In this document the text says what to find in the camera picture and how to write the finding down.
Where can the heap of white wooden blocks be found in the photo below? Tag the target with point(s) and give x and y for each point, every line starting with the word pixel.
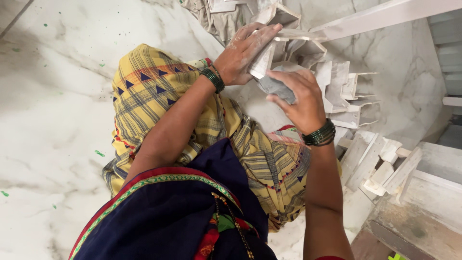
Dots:
pixel 371 166

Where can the person's left fingers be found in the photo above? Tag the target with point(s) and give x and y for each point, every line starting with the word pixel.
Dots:
pixel 258 38

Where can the person's left hand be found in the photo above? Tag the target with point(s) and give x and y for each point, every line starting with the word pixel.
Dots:
pixel 236 59

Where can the green bangles on right wrist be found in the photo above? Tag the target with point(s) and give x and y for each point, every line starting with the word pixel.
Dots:
pixel 319 134

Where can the grey sandpaper sheet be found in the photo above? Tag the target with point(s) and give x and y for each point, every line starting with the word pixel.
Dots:
pixel 274 87

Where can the stack of grey panels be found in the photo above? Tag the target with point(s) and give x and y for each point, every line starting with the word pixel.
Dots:
pixel 447 54

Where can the small bright green object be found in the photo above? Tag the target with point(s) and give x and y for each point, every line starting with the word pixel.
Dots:
pixel 396 257

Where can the person's right hand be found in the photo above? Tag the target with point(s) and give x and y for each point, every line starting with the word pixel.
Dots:
pixel 306 104

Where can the long white wooden beam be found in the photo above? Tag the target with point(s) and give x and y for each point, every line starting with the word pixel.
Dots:
pixel 382 16

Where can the dusty brown wooden board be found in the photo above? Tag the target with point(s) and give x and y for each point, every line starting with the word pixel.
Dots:
pixel 404 231

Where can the white wooden frame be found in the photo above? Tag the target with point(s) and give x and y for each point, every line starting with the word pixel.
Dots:
pixel 436 180

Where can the green bangles on left wrist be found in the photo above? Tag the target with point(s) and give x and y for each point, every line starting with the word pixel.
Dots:
pixel 213 78

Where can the dark blue bordered garment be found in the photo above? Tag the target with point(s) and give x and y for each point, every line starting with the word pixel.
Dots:
pixel 169 216

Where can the beige crumpled cloth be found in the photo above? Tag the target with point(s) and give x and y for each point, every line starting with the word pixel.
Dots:
pixel 220 20

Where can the white angled wooden piece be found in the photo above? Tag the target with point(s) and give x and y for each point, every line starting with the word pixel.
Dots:
pixel 262 59

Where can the row of white wooden brackets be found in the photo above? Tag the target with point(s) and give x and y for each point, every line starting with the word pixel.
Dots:
pixel 339 90

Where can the green bangles on wrist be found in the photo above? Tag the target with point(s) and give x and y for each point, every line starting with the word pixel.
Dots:
pixel 213 78
pixel 319 134

